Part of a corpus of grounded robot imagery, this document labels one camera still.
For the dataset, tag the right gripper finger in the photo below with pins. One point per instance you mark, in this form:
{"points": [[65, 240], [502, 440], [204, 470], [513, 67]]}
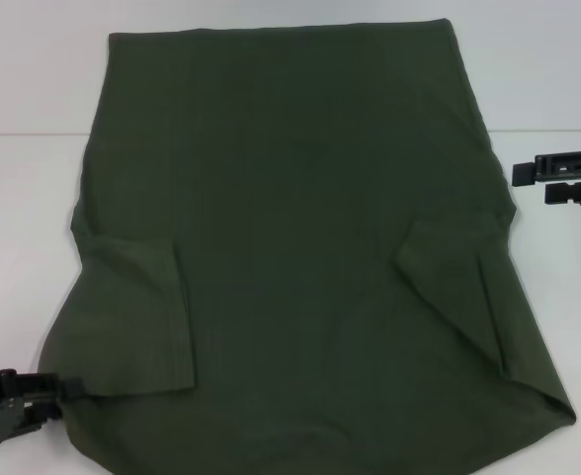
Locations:
{"points": [[562, 165], [567, 193]]}

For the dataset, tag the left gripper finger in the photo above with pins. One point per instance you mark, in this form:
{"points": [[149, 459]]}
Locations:
{"points": [[42, 413], [42, 385]]}

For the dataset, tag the dark green shirt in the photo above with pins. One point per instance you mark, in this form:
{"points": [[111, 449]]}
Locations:
{"points": [[295, 222]]}

